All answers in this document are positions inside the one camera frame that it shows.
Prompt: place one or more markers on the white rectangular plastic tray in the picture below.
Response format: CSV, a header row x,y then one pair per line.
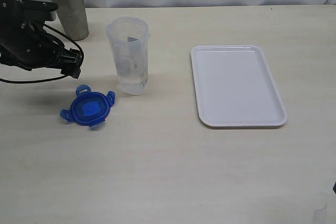
x,y
234,88

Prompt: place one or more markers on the stainless steel tumbler cup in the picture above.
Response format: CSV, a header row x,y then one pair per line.
x,y
73,18

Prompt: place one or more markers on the blue plastic lid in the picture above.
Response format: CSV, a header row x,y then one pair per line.
x,y
89,108

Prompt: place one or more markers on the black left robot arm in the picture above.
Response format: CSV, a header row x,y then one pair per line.
x,y
15,10

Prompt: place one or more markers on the clear tall plastic container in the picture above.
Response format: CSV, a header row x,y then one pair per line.
x,y
128,38

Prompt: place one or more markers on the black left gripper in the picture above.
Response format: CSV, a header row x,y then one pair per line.
x,y
25,44

